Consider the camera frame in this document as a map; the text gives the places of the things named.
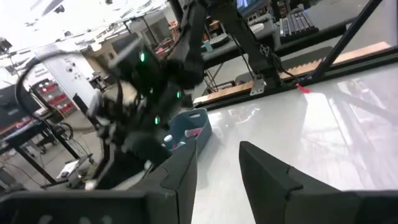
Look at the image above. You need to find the silver metal bracket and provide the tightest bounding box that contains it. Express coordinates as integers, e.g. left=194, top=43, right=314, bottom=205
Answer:
left=249, top=77, right=267, bottom=96

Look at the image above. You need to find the blue plastic bin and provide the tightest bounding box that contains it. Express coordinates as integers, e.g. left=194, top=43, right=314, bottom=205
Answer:
left=160, top=107, right=213, bottom=156

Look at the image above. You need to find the black metal table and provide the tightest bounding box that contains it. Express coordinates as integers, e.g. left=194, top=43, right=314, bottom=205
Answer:
left=0, top=118, right=81, bottom=187

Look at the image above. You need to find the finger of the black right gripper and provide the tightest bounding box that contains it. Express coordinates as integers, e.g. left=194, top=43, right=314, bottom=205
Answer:
left=93, top=152, right=156, bottom=190

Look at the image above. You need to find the rack with red bins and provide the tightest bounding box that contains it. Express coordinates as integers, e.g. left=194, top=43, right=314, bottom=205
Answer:
left=30, top=78, right=78, bottom=116

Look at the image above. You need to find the white square pillar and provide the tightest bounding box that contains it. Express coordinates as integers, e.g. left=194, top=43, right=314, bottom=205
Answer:
left=34, top=46, right=102, bottom=108

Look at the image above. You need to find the black keyboard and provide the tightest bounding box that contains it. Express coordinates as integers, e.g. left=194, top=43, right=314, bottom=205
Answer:
left=279, top=11, right=320, bottom=39

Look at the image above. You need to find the laptop with blue screen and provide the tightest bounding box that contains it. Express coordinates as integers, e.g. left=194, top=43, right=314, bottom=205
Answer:
left=235, top=0, right=265, bottom=10

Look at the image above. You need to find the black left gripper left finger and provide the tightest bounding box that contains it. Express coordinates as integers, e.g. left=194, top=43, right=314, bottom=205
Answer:
left=0, top=139, right=198, bottom=224

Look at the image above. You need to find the black side desk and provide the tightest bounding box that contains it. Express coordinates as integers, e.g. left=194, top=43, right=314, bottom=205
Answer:
left=200, top=12, right=348, bottom=71

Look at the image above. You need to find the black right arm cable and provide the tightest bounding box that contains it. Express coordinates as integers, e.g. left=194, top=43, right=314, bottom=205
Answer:
left=14, top=51, right=124, bottom=125

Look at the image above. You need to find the black aluminium table frame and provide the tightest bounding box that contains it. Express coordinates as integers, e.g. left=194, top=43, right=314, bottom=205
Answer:
left=192, top=0, right=398, bottom=111

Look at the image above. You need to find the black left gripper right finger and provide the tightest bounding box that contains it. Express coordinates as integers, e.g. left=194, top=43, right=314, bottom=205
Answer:
left=238, top=141, right=398, bottom=224

